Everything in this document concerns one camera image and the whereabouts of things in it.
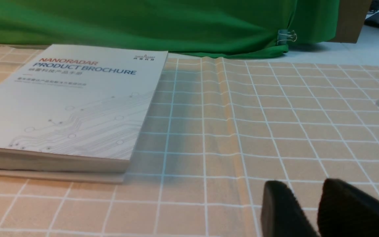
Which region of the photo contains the green backdrop cloth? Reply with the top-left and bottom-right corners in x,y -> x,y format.
0,0 -> 340,59

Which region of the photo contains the white Nanoradar product brochure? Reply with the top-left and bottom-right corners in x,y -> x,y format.
0,44 -> 168,173

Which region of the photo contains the brown cardboard board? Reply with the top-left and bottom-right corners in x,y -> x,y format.
328,0 -> 372,44

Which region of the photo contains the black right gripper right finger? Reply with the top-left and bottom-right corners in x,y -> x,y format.
317,178 -> 379,237

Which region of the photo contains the beige checkered tablecloth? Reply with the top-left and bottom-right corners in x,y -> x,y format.
0,55 -> 379,237

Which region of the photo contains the silver binder clip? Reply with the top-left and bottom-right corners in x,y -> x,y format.
276,29 -> 298,45

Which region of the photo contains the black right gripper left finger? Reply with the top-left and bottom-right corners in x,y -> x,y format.
261,180 -> 318,237

